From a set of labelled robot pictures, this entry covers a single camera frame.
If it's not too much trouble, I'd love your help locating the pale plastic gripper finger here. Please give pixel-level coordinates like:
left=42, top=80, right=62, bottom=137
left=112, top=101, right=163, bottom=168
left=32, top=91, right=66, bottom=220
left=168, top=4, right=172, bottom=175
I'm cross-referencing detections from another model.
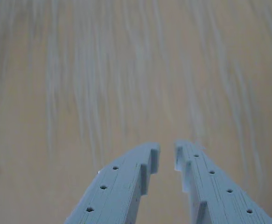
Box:
left=64, top=141, right=161, bottom=224
left=174, top=139, right=272, bottom=224

